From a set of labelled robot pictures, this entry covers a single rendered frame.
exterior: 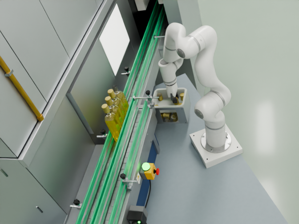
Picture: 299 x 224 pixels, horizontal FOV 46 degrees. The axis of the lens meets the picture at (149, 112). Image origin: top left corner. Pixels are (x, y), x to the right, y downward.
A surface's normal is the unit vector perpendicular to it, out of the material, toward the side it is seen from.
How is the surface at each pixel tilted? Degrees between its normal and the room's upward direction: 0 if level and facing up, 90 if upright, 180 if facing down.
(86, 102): 90
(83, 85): 90
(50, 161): 90
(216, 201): 0
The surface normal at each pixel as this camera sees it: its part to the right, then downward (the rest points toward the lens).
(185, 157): -0.26, -0.67
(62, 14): 0.95, -0.02
